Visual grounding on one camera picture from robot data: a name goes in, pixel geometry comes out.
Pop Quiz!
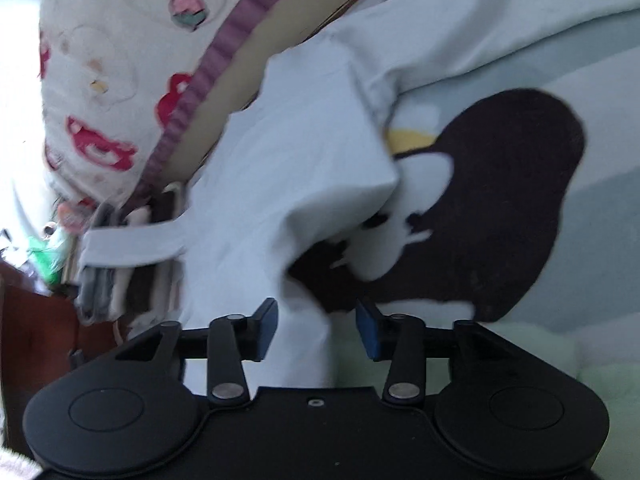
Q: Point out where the checkered striped rug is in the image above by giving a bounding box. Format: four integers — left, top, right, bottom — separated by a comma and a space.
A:
287, 0, 640, 480

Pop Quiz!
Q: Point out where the beige bed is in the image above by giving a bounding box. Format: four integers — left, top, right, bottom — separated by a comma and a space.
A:
185, 0, 411, 186

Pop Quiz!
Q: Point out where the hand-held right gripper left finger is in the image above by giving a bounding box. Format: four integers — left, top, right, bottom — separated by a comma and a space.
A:
115, 297, 279, 407

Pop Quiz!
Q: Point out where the grey folded garment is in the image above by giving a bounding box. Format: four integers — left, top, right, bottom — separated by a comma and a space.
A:
75, 202, 121, 323

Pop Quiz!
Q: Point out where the red-brown wooden dresser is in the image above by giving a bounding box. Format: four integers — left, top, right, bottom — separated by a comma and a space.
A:
0, 260, 121, 451

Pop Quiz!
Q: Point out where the white garment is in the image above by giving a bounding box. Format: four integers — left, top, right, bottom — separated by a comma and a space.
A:
80, 0, 640, 391

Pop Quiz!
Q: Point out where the bear print quilted blanket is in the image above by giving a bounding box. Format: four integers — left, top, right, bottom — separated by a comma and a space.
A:
37, 0, 321, 211

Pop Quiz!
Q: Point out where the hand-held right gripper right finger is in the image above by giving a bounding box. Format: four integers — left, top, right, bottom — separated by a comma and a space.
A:
355, 298, 521, 406

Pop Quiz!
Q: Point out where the green plastic bag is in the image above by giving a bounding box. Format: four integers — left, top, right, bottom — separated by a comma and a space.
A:
25, 235, 68, 291

